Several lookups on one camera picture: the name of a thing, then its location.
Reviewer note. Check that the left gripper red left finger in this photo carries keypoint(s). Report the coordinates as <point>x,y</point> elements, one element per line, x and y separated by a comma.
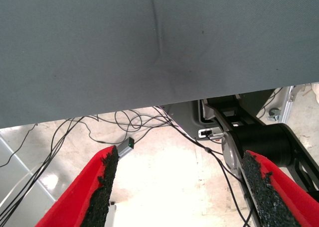
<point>82,194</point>

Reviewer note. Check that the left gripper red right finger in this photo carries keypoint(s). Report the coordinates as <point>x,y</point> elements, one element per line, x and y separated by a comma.
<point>281,194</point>

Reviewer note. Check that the grey usb adapter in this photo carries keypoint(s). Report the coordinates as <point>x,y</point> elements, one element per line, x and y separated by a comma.
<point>125,147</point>

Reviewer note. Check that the grey caster wheel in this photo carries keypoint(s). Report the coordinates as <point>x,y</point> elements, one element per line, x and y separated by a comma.
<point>274,112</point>

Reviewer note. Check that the aluminium profile bar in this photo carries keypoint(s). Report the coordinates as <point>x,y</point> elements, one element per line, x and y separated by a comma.
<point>287,106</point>

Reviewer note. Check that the grey metal housing box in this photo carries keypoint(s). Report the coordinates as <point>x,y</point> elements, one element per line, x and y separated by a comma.
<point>182,117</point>

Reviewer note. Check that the dark grey table cloth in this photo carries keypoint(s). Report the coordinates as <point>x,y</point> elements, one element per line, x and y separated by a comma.
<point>99,50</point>

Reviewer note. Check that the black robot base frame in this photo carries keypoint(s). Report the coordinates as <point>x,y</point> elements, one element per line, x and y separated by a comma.
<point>261,140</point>

